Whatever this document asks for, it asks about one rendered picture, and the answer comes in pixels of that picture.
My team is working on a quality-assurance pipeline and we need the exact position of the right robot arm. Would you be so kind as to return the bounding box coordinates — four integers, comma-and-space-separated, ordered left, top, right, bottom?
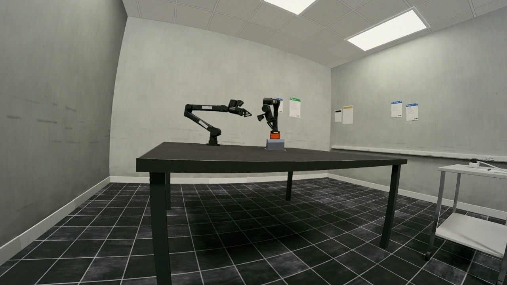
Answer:
184, 99, 244, 146

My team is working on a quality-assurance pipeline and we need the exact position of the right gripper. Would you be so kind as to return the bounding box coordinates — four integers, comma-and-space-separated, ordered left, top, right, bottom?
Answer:
234, 108, 252, 117

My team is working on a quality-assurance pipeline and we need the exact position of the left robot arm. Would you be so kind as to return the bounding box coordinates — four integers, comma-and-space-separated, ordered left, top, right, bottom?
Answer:
257, 98, 280, 134

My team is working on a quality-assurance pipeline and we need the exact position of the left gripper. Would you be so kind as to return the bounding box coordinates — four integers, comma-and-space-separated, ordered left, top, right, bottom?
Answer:
266, 111, 276, 129

